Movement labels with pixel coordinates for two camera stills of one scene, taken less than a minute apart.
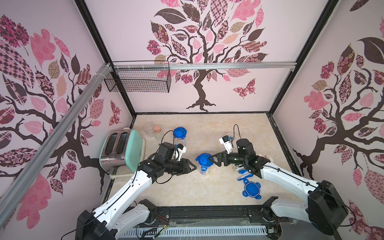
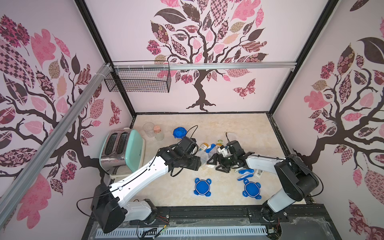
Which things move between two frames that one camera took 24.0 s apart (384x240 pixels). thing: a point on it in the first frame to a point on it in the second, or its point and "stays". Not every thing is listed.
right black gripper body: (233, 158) stays
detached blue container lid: (251, 189) stays
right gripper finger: (219, 159) to (224, 169)
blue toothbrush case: (245, 174) stays
